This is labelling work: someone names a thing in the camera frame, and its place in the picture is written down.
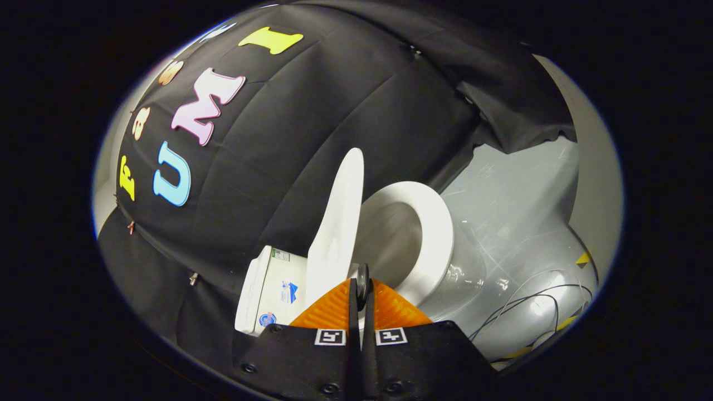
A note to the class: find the black backdrop cloth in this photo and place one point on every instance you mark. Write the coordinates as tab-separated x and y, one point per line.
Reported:
278	145

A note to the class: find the white ceramic toilet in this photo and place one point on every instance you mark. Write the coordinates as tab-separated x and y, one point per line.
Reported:
462	273

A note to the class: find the white toilet lid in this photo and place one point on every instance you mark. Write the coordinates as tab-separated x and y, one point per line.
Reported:
340	223

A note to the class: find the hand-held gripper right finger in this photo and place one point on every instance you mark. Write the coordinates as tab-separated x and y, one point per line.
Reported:
423	356

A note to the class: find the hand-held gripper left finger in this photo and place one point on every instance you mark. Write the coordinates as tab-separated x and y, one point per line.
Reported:
301	356

